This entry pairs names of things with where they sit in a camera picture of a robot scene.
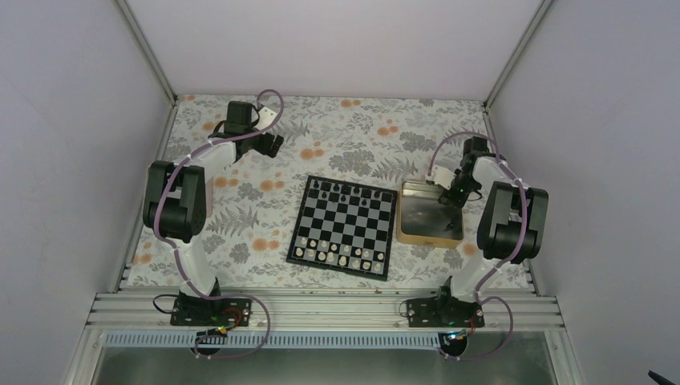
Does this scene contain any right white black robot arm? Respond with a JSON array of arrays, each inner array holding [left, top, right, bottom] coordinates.
[[428, 135, 548, 326]]

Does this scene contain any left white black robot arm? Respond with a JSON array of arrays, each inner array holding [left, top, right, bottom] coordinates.
[[142, 101, 283, 325]]

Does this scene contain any black white chess board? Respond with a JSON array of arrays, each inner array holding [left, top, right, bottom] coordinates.
[[285, 176, 398, 282]]

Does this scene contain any white chess pieces row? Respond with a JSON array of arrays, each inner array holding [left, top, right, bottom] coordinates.
[[287, 236, 389, 276]]

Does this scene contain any wooden tray with metal bottom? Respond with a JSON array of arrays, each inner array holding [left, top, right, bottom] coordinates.
[[396, 180, 464, 249]]

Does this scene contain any floral patterned table mat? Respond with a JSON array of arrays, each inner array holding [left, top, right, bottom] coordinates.
[[127, 94, 532, 290]]

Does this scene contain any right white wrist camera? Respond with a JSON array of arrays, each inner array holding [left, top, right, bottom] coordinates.
[[426, 165, 455, 189]]

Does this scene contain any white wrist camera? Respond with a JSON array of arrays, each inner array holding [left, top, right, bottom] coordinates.
[[254, 106, 278, 131], [426, 165, 455, 189]]

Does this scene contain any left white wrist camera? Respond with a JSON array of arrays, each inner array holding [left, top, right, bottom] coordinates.
[[254, 106, 278, 131]]

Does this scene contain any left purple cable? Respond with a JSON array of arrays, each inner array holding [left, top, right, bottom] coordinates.
[[152, 89, 285, 360]]

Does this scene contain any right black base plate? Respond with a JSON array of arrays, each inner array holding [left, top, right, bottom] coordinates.
[[405, 298, 485, 328]]

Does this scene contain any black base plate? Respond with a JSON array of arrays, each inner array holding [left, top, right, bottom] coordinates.
[[405, 298, 485, 328], [169, 296, 252, 327]]

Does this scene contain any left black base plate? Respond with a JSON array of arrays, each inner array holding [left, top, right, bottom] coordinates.
[[169, 296, 252, 327]]

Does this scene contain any aluminium rail frame front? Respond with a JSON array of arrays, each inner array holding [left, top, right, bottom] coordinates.
[[86, 289, 565, 332]]

